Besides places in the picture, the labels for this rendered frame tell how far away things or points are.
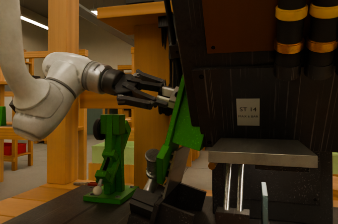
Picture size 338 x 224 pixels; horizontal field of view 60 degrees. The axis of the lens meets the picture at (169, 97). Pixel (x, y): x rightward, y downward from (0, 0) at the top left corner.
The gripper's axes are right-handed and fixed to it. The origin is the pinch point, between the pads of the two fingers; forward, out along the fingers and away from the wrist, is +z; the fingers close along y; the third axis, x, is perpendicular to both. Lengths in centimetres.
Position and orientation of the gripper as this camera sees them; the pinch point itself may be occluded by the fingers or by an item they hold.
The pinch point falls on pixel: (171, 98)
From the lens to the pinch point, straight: 80.3
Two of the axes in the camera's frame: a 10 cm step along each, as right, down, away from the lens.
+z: 9.3, 2.6, -2.8
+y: 3.8, -6.8, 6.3
